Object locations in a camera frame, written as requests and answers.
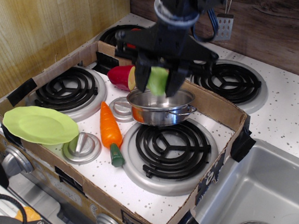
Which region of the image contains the silver stove knob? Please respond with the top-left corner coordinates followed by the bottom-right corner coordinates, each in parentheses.
top-left (109, 97), bottom-right (133, 123)
top-left (62, 132), bottom-right (101, 165)

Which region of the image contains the green toy broccoli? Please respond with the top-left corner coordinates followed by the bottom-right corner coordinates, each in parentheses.
top-left (147, 66), bottom-right (169, 96)

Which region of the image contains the brown cardboard fence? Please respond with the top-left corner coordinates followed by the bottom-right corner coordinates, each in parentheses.
top-left (0, 41), bottom-right (250, 224)

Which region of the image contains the silver oven knob left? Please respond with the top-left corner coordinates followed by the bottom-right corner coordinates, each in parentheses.
top-left (2, 145), bottom-right (34, 177)

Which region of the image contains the front right black burner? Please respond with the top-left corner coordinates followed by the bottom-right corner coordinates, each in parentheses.
top-left (135, 120), bottom-right (212, 180)

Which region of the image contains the grey perforated wall bracket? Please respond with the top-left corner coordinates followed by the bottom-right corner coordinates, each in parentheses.
top-left (214, 14), bottom-right (234, 41)

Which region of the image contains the silver metal sink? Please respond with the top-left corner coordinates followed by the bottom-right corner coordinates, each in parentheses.
top-left (195, 140), bottom-right (299, 224)

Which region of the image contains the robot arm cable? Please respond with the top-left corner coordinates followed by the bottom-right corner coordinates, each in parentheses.
top-left (191, 6), bottom-right (221, 43)

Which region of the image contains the silver stove knob lower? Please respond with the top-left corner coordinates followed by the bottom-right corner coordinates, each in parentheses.
top-left (62, 132), bottom-right (101, 165)

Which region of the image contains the orange toy carrot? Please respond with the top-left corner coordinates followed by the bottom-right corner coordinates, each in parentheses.
top-left (100, 101), bottom-right (125, 168)

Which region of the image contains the light green plastic plate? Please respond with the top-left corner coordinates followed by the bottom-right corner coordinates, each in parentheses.
top-left (3, 106), bottom-right (79, 145)

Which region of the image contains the small silver metal pan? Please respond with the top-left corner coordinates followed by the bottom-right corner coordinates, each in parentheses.
top-left (127, 89), bottom-right (197, 126)

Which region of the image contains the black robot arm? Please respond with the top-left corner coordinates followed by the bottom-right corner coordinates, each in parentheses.
top-left (115, 0), bottom-right (225, 97)

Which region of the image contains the silver stove knob upper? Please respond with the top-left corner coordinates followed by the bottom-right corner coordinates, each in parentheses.
top-left (109, 97), bottom-right (133, 123)

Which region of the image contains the black burner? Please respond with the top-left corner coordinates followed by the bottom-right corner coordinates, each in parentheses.
top-left (98, 24), bottom-right (144, 46)
top-left (33, 67), bottom-right (99, 112)
top-left (135, 120), bottom-right (212, 180)
top-left (190, 63), bottom-right (262, 104)

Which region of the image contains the back right black burner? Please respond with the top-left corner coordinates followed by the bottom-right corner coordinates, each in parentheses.
top-left (190, 63), bottom-right (262, 104)

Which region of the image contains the red yellow toy fruit half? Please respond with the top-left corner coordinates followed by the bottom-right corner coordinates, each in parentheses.
top-left (107, 65), bottom-right (136, 91)

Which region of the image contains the red toy pepper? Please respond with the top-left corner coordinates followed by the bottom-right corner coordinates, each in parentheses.
top-left (126, 28), bottom-right (141, 49)

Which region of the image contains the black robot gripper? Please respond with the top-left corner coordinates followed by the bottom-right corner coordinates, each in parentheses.
top-left (115, 21), bottom-right (219, 97)

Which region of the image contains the front left black burner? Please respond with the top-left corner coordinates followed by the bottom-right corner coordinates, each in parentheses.
top-left (33, 67), bottom-right (99, 112)

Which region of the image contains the back left black burner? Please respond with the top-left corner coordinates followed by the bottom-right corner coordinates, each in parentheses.
top-left (98, 24), bottom-right (144, 46)

